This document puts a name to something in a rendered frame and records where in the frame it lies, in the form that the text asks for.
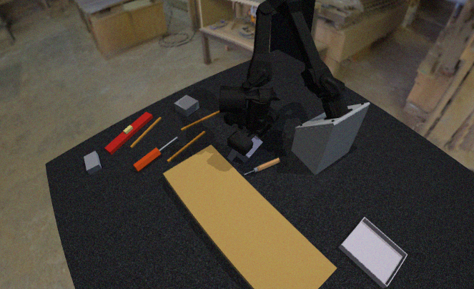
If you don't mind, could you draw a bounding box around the tan wooden floor panel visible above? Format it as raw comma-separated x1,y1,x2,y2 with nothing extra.
163,145,337,289

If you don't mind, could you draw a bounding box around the orange-handled screwdriver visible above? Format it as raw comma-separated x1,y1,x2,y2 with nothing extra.
134,137,178,172

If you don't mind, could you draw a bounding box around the awl with wooden handle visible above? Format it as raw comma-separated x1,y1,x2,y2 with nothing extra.
244,158,280,175

